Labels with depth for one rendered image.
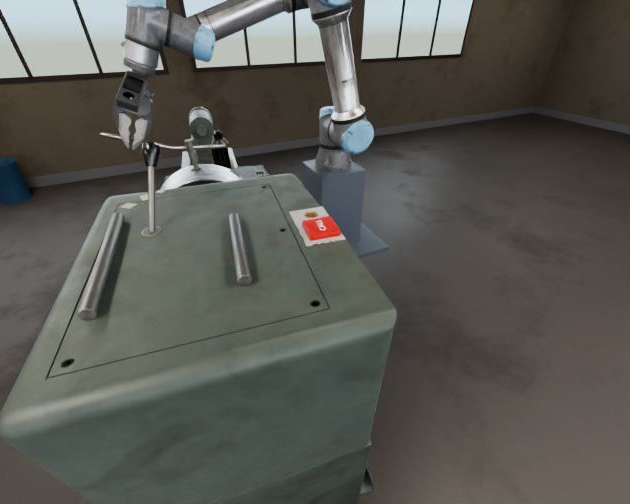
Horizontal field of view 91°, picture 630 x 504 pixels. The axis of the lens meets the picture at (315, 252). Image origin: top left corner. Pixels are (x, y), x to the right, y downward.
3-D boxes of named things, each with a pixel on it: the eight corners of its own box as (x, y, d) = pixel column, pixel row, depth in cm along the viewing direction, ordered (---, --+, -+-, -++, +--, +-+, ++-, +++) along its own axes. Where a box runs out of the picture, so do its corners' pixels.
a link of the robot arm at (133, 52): (158, 52, 73) (118, 36, 70) (155, 73, 75) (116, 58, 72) (160, 50, 79) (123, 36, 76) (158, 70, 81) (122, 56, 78)
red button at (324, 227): (340, 239, 59) (341, 230, 58) (310, 244, 58) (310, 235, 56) (329, 223, 64) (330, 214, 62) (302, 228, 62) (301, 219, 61)
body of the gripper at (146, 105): (152, 114, 87) (158, 68, 82) (149, 121, 81) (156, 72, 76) (121, 105, 84) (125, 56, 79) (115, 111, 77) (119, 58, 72)
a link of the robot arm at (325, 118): (340, 135, 130) (341, 100, 122) (356, 145, 120) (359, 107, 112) (314, 139, 126) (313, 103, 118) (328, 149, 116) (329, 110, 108)
